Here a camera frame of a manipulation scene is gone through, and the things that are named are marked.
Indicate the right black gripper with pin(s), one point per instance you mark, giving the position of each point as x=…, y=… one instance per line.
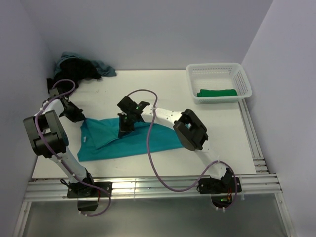
x=123, y=130

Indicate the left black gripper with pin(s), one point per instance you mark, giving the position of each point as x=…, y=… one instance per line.
x=78, y=116

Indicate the teal t-shirt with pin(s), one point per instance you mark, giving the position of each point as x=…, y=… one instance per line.
x=99, y=140

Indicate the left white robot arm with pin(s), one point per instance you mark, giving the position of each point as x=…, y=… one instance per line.
x=49, y=139

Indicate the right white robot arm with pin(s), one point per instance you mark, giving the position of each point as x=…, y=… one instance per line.
x=190, y=131

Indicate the black t-shirt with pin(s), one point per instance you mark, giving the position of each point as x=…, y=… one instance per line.
x=74, y=69

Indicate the grey-blue t-shirt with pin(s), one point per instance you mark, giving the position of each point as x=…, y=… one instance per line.
x=102, y=69

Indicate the rolled green t-shirt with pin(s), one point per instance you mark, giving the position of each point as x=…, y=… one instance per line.
x=216, y=93

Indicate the white plastic basket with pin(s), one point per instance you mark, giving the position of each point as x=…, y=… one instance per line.
x=217, y=77

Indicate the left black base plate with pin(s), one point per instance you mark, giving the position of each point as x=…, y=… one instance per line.
x=79, y=190

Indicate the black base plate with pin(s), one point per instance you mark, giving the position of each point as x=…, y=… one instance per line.
x=215, y=186
x=79, y=190

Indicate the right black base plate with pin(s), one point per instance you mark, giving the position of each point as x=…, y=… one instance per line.
x=215, y=186

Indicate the aluminium rail frame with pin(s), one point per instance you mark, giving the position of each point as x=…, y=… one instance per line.
x=263, y=182

